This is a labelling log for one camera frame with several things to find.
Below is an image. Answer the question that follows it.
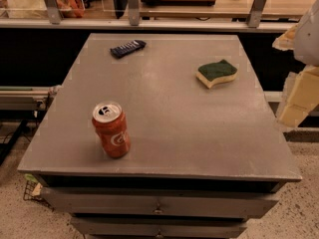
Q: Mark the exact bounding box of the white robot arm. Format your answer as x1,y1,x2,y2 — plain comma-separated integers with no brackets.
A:
272,0,319,129

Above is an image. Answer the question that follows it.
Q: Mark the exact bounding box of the green yellow sponge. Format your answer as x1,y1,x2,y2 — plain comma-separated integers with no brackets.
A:
196,60,237,89

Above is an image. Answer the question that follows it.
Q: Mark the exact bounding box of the orange soda can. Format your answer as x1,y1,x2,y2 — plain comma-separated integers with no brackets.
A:
92,101,131,158

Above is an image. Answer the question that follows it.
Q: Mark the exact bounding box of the dark blue snack bar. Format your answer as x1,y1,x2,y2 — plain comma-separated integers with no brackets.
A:
110,40,147,59

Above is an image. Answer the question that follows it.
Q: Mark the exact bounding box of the grey cabinet top drawer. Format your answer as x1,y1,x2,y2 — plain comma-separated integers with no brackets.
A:
41,187,278,219

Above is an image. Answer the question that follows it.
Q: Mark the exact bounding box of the grey cabinet drawer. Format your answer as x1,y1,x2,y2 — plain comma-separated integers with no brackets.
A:
41,187,278,219
71,217,246,239

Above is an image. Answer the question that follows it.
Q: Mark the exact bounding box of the grey cabinet lower drawer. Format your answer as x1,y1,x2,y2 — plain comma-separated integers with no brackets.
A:
71,217,246,239

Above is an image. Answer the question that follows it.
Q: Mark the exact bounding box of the orange snack bag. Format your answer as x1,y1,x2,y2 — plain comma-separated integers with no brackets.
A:
56,0,84,18

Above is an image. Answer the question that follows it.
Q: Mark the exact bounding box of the clear plastic box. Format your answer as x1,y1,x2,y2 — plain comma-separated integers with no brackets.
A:
0,0,84,20

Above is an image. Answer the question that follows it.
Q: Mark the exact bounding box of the metal shelf rail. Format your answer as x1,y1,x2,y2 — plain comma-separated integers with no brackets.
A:
0,18,294,33

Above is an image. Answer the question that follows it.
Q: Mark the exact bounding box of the wire basket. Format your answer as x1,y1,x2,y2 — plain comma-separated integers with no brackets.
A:
23,180,47,204

